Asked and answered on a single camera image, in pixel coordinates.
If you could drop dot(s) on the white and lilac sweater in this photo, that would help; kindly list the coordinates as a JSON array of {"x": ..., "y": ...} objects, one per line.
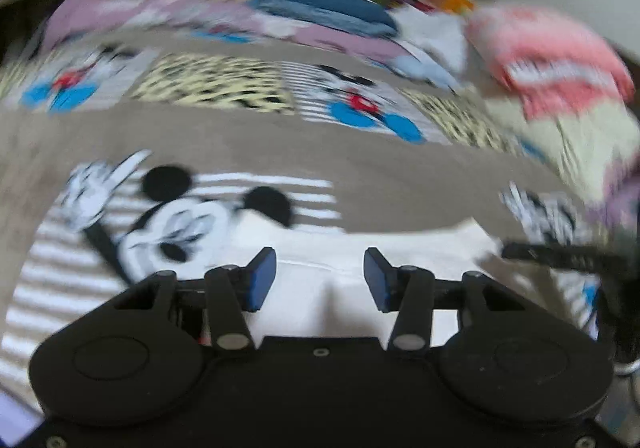
[{"x": 320, "y": 248}]

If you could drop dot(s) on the light blue cloth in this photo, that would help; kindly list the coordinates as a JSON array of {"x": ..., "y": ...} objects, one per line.
[{"x": 425, "y": 70}]

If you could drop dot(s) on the white cloth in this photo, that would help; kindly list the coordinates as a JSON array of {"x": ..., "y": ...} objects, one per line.
[{"x": 440, "y": 35}]

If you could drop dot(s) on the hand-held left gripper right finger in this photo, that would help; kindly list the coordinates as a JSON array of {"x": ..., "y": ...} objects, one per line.
[{"x": 377, "y": 280}]

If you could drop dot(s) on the brown cartoon printed blanket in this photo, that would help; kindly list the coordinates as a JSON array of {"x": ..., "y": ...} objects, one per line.
[{"x": 300, "y": 147}]

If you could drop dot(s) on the pile of folded clothes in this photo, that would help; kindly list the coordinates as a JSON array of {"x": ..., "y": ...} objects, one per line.
[{"x": 150, "y": 12}]

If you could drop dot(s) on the blue folded clothes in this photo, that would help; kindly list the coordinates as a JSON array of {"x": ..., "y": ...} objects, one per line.
[{"x": 320, "y": 2}]

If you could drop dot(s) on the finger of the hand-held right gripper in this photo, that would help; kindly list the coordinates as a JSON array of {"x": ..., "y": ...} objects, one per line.
[{"x": 550, "y": 257}]

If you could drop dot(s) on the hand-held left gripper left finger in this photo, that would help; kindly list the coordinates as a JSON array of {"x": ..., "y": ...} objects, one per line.
[{"x": 262, "y": 280}]

